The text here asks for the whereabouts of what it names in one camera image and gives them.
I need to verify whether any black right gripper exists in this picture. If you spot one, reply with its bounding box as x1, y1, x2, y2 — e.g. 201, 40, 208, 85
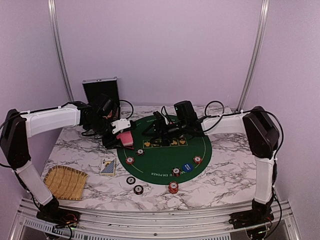
142, 120, 188, 147

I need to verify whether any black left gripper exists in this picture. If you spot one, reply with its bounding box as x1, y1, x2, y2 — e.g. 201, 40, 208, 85
86, 116, 124, 150

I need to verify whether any red playing card deck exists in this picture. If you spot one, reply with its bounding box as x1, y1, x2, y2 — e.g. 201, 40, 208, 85
116, 131, 134, 148

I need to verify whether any blue small blind button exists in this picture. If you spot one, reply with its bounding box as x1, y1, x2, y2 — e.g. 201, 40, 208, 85
182, 163, 194, 173

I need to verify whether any red poker chip stack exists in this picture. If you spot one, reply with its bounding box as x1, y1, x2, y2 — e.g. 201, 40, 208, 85
168, 181, 179, 194

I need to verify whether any black poker chip stack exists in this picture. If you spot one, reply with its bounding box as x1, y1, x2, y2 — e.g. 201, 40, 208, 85
133, 185, 144, 195

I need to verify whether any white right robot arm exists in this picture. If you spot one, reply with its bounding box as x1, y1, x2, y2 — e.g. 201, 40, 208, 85
142, 100, 284, 224

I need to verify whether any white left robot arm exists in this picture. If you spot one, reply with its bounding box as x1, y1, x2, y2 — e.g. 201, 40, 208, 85
0, 98, 129, 223

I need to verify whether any playing card box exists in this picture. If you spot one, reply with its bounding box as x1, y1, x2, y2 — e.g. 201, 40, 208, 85
99, 157, 116, 177

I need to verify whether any round green poker mat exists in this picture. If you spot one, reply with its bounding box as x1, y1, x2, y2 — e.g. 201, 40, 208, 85
117, 115, 213, 185

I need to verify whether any aluminium poker chip case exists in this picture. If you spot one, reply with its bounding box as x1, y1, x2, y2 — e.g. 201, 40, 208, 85
82, 76, 121, 120

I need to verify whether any woven bamboo tray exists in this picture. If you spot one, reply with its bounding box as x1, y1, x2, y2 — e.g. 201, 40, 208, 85
43, 165, 88, 201

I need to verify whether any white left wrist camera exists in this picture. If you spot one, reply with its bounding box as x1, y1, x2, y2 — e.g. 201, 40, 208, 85
111, 118, 137, 135

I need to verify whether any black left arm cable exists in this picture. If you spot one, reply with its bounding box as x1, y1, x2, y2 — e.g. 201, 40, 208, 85
82, 99, 136, 137

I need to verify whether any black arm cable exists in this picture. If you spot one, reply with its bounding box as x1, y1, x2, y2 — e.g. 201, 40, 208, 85
197, 100, 286, 231
82, 99, 136, 137

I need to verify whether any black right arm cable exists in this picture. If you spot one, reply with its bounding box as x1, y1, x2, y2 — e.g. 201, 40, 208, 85
197, 100, 286, 231

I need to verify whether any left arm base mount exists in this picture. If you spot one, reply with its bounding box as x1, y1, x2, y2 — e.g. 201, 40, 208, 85
36, 196, 80, 228

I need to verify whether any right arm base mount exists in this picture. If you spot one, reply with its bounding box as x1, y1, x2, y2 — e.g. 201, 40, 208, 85
228, 197, 275, 229

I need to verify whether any left aluminium frame post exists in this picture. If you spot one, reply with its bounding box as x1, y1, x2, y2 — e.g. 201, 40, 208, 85
47, 0, 75, 102

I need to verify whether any aluminium frame post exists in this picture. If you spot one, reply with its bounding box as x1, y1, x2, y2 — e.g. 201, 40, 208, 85
236, 0, 270, 112
47, 0, 75, 102

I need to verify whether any aluminium front rail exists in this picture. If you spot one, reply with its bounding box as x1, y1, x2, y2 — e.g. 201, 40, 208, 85
14, 199, 296, 240

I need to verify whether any right aluminium frame post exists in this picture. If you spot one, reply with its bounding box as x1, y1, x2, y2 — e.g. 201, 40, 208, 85
236, 0, 270, 112

